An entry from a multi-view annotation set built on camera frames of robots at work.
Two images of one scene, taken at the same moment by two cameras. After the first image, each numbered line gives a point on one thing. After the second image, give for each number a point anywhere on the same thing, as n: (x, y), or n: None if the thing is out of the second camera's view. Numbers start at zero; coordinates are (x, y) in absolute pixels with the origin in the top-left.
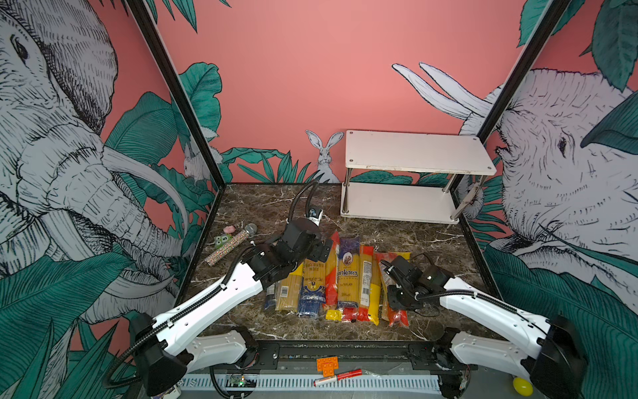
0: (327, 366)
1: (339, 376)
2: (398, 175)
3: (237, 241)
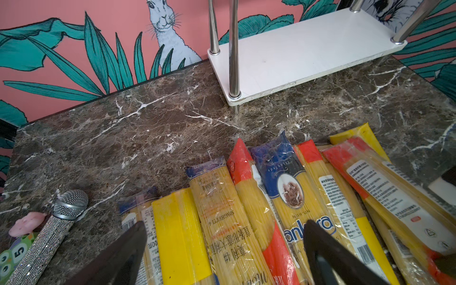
0: None
1: None
2: (260, 66)
3: (66, 208)
